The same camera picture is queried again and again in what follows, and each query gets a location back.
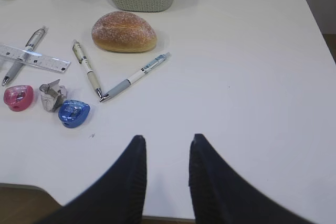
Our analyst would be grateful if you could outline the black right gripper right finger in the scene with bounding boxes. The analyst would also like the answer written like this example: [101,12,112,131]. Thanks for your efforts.
[188,133,327,223]

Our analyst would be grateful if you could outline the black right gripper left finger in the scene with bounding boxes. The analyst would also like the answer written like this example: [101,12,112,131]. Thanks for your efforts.
[39,135,147,223]

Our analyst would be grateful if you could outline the white paper piece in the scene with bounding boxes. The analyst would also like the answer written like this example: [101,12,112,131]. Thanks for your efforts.
[39,79,67,112]

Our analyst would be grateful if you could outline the sugared bread bun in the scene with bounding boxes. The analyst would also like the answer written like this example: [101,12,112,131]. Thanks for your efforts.
[91,11,157,52]

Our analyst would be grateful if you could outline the blue pencil sharpener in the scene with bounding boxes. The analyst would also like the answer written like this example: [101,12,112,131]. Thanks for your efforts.
[58,100,90,129]

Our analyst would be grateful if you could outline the pink pencil sharpener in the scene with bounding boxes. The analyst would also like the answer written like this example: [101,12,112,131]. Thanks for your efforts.
[3,85,34,112]

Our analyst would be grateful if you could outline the white blue pen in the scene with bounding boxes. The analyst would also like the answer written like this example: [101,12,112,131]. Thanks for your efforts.
[100,52,171,102]

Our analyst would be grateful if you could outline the cream barrel pen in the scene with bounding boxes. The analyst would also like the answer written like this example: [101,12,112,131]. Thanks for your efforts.
[72,40,103,98]

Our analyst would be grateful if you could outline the grey grip silver pen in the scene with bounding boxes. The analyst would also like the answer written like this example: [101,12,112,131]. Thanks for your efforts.
[1,26,49,87]

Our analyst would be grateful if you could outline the clear plastic ruler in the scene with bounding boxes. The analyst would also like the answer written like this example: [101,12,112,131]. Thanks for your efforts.
[1,44,71,73]

